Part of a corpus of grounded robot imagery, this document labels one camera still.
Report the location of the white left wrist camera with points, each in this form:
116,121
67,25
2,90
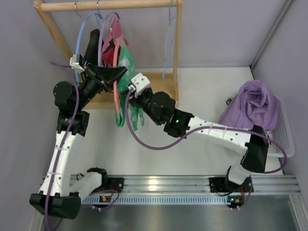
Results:
77,63

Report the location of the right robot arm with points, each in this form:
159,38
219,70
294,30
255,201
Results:
250,143

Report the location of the pink plastic hanger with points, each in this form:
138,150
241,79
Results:
122,57

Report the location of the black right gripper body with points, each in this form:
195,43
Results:
134,99

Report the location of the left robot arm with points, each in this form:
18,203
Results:
56,197

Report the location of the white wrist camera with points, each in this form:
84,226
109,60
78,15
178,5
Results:
77,63
138,84

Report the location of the lilac plastic hanger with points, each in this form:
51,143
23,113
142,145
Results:
103,33

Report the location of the white laundry basket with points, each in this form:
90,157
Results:
282,134

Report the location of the purple cloth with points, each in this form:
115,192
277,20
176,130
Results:
252,105

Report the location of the black garment on hanger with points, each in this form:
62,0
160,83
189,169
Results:
91,54

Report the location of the aluminium mounting rail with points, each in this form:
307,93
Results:
262,184

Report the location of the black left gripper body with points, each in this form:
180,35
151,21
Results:
96,77

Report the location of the light blue plastic hanger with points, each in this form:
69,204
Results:
78,45

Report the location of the light blue wire hanger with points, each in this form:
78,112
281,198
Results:
168,43

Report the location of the wooden clothes rack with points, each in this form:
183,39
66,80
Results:
169,84

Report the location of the perforated cable duct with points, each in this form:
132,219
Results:
156,200

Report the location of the pink patterned garment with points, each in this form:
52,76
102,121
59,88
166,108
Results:
111,45

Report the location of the green white trousers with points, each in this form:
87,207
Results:
136,115

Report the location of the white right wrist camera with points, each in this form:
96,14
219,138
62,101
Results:
138,84

